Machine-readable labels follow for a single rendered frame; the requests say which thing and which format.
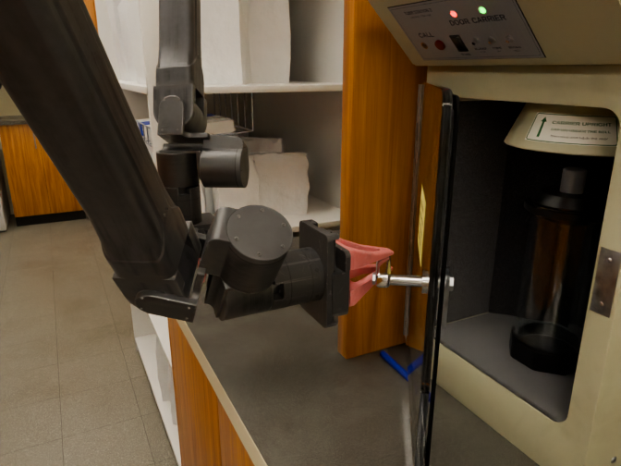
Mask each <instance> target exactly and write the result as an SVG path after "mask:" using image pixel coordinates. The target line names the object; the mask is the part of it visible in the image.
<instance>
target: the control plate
mask: <svg viewBox="0 0 621 466"><path fill-rule="evenodd" d="M479 6H484V7H485V8H486V9H487V14H485V15H483V14H482V13H480V11H479V10H478V7H479ZM388 9H389V11H390V12H391V14H392V15H393V17H394V18H395V20H396V22H397V23H398V24H399V26H400V27H401V29H402V30H403V32H404V33H405V34H406V35H407V37H408V38H409V40H410V41H411V43H412V44H413V46H414V47H415V49H416V50H417V51H418V53H419V54H420V56H421V58H422V59H423V60H463V59H504V58H545V57H546V56H545V54H544V52H543V50H542V48H541V46H540V45H539V43H538V41H537V39H536V37H535V35H534V33H533V31H532V29H531V27H530V25H529V23H528V22H527V20H526V18H525V16H524V14H523V12H522V10H521V8H520V6H519V4H518V2H517V0H426V1H420V2H416V3H410V4H404V5H400V6H390V7H388ZM450 10H455V11H456V12H457V13H458V17H457V18H453V17H452V16H451V15H450ZM449 35H459V36H460V38H461V39H462V41H463V43H464V44H465V45H466V46H467V48H468V50H469V51H468V52H459V51H458V50H457V48H456V47H455V45H454V44H453V42H452V40H451V39H450V37H449ZM507 35H510V36H512V37H513V39H514V41H513V42H512V43H506V42H505V40H506V38H505V37H506V36H507ZM490 36H492V37H494V39H495V40H496V42H495V43H492V44H488V42H489V40H488V38H489V37H490ZM473 38H477V39H478V40H479V43H478V44H475V45H473V44H472V39H473ZM436 40H440V41H442V42H443V43H444V45H445V49H444V50H439V49H437V48H436V46H435V44H434V43H435V41H436ZM421 43H426V44H427V45H428V48H427V49H425V48H423V47H422V46H421Z"/></svg>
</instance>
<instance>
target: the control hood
mask: <svg viewBox="0 0 621 466"><path fill-rule="evenodd" d="M368 1H369V3H370V4H371V6H372V7H373V9H374V10H375V12H376V13H377V14H378V16H379V17H380V19H381V20H382V22H383V23H384V25H385V26H386V28H387V29H388V30H389V31H390V32H391V34H392V35H393V36H394V38H395V39H396V41H397V43H398V44H399V45H400V47H401V48H402V50H403V51H404V52H405V54H406V55H407V57H408V58H409V60H410V61H411V63H412V64H413V65H415V66H521V65H621V0H517V2H518V4H519V6H520V8H521V10H522V12H523V14H524V16H525V18H526V20H527V22H528V23H529V25H530V27H531V29H532V31H533V33H534V35H535V37H536V39H537V41H538V43H539V45H540V46H541V48H542V50H543V52H544V54H545V56H546V57H545V58H504V59H463V60H423V59H422V58H421V56H420V54H419V53H418V51H417V50H416V49H415V47H414V46H413V44H412V43H411V41H410V40H409V38H408V37H407V35H406V34H405V33H404V32H403V30H402V29H401V27H400V26H399V24H398V23H397V22H396V20H395V18H394V17H393V15H392V14H391V12H390V11H389V9H388V7H390V6H400V5H404V4H410V3H416V2H420V1H426V0H368Z"/></svg>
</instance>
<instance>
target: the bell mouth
mask: <svg viewBox="0 0 621 466"><path fill-rule="evenodd" d="M619 130H620V124H619V119H618V117H617V115H616V114H615V113H614V112H613V111H612V110H610V109H607V108H602V107H588V106H575V105H561V104H535V103H526V104H525V105H524V107H523V109H522V111H521V112H520V114H519V116H518V117H517V120H516V121H515V123H514V125H513V126H512V128H511V130H510V131H509V132H508V134H507V136H506V137H505V140H504V142H505V143H506V144H507V145H510V146H513V147H517V148H520V149H525V150H531V151H536V152H543V153H559V154H570V155H583V156H605V157H615V151H616V145H617V141H618V135H619Z"/></svg>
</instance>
